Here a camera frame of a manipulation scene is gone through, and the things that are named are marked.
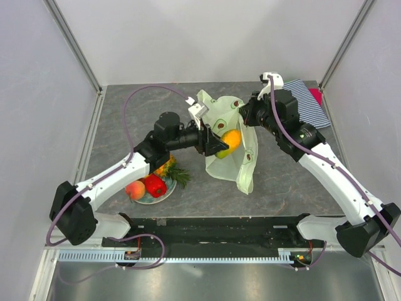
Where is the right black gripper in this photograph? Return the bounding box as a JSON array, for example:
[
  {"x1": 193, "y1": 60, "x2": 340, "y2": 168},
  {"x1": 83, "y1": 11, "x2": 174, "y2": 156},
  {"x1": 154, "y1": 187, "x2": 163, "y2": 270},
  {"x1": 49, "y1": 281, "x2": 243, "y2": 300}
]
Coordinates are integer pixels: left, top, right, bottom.
[{"x1": 239, "y1": 90, "x2": 282, "y2": 137}]

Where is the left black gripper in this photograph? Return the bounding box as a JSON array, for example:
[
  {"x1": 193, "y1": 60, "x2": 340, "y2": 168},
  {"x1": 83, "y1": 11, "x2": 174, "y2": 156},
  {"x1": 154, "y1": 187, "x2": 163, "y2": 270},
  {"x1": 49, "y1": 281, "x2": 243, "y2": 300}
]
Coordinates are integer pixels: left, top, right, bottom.
[{"x1": 168, "y1": 117, "x2": 229, "y2": 157}]

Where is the orange green toy papaya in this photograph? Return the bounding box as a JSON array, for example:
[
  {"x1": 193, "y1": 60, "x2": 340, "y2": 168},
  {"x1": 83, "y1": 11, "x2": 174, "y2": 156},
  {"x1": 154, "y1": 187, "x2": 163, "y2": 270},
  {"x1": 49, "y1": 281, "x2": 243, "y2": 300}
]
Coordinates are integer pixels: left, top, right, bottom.
[{"x1": 216, "y1": 129, "x2": 242, "y2": 159}]

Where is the green avocado print plastic bag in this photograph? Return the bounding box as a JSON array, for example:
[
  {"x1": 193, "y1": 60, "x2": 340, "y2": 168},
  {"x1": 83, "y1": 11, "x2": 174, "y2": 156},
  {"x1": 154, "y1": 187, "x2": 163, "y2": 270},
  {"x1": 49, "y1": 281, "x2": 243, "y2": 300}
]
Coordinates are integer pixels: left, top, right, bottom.
[{"x1": 197, "y1": 90, "x2": 258, "y2": 194}]

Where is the orange toy pineapple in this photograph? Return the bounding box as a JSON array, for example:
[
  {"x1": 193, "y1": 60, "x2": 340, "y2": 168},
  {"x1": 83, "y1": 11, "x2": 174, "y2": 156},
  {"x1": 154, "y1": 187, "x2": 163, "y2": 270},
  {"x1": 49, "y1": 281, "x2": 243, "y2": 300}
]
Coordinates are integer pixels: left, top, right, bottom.
[{"x1": 154, "y1": 154, "x2": 191, "y2": 189}]

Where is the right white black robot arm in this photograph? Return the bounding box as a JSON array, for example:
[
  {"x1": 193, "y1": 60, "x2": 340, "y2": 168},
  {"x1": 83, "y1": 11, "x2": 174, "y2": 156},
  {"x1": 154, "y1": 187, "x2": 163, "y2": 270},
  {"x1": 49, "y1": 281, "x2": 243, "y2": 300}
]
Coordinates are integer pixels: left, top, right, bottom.
[{"x1": 239, "y1": 90, "x2": 400, "y2": 258}]

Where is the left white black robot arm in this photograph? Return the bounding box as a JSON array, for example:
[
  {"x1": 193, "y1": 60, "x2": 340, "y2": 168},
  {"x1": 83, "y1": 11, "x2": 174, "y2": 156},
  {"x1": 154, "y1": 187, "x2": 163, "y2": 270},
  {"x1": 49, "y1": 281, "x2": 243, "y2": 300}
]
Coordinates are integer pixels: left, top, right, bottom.
[{"x1": 46, "y1": 112, "x2": 229, "y2": 246}]

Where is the blue white striped cloth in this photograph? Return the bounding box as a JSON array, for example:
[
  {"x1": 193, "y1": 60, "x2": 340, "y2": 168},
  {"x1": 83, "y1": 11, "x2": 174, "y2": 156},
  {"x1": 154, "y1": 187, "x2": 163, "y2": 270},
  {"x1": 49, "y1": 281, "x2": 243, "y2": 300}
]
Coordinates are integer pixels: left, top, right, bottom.
[{"x1": 283, "y1": 80, "x2": 331, "y2": 129}]

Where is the magenta folded cloth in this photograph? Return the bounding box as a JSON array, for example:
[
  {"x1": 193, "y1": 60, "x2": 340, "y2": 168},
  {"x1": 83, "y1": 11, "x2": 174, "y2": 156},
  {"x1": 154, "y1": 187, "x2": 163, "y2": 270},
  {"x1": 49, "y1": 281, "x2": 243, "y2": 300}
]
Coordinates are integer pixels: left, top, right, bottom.
[{"x1": 309, "y1": 88, "x2": 323, "y2": 106}]

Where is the red toy bell pepper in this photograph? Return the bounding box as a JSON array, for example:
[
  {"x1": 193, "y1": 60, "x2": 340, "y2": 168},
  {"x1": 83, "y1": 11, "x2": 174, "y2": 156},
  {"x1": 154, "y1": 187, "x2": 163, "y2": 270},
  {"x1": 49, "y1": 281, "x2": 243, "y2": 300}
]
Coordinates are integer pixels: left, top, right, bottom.
[{"x1": 144, "y1": 174, "x2": 167, "y2": 198}]

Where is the patterned ceramic plate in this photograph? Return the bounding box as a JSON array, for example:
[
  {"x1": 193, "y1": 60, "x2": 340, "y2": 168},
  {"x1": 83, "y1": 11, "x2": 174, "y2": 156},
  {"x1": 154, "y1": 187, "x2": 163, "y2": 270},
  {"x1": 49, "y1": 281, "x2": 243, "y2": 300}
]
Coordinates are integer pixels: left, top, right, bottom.
[{"x1": 131, "y1": 177, "x2": 177, "y2": 205}]

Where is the red yellow toy peach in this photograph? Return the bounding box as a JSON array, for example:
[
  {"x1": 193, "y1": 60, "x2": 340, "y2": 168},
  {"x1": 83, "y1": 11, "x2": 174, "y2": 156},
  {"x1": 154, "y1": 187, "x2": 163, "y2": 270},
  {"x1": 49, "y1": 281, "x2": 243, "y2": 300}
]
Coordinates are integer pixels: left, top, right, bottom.
[{"x1": 125, "y1": 181, "x2": 146, "y2": 201}]

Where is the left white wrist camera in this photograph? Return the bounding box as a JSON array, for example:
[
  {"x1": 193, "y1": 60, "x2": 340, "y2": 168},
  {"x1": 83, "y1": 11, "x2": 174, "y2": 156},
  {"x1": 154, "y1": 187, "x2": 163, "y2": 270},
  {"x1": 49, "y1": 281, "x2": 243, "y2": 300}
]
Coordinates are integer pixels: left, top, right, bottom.
[{"x1": 185, "y1": 97, "x2": 209, "y2": 130}]

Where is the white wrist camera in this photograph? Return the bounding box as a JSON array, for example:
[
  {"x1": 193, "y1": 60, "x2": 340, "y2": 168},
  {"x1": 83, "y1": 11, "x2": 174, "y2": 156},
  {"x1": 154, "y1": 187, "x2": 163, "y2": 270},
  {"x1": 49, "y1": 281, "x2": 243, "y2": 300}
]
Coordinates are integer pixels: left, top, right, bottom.
[
  {"x1": 259, "y1": 72, "x2": 284, "y2": 97},
  {"x1": 185, "y1": 97, "x2": 209, "y2": 130}
]

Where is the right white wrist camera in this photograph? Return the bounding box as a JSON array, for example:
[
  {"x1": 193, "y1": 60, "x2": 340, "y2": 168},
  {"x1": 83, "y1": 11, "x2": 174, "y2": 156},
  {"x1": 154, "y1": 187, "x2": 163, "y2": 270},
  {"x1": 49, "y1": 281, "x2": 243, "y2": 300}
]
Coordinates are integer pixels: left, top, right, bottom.
[{"x1": 259, "y1": 72, "x2": 284, "y2": 97}]

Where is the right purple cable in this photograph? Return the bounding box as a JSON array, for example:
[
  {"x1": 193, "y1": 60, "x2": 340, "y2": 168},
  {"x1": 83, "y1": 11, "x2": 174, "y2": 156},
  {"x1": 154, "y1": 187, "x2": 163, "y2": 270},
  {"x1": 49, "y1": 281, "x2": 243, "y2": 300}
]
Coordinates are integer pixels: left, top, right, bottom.
[{"x1": 266, "y1": 77, "x2": 401, "y2": 278}]

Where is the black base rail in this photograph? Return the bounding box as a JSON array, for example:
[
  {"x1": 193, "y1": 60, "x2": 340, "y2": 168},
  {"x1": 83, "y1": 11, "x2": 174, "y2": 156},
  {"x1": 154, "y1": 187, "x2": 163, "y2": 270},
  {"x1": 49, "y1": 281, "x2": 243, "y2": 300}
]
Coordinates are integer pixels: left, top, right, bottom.
[{"x1": 102, "y1": 213, "x2": 328, "y2": 251}]

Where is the right aluminium frame post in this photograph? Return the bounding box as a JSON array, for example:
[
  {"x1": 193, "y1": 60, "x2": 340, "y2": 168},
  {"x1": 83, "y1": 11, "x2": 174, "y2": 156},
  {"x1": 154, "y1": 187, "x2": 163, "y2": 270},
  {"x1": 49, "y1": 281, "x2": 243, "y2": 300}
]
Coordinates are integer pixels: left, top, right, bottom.
[{"x1": 318, "y1": 0, "x2": 377, "y2": 91}]

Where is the aluminium frame post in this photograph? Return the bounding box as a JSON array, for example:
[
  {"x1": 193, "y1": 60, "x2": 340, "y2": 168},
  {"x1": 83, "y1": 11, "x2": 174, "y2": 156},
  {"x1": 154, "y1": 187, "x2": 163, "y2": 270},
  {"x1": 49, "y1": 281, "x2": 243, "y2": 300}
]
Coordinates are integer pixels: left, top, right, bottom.
[
  {"x1": 43, "y1": 0, "x2": 103, "y2": 93},
  {"x1": 318, "y1": 0, "x2": 377, "y2": 91}
]

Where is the grey slotted cable duct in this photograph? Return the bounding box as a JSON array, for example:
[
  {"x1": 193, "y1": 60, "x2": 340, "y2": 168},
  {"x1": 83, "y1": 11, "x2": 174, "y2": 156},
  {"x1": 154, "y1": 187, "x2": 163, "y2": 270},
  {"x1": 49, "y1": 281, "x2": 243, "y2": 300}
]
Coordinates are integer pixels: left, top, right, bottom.
[{"x1": 58, "y1": 249, "x2": 296, "y2": 264}]

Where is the left aluminium frame post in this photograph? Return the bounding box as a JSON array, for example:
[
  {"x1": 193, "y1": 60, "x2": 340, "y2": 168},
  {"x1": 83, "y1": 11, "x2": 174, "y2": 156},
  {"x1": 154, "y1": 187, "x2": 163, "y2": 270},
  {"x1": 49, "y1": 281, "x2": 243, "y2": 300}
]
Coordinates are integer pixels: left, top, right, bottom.
[{"x1": 43, "y1": 0, "x2": 103, "y2": 93}]

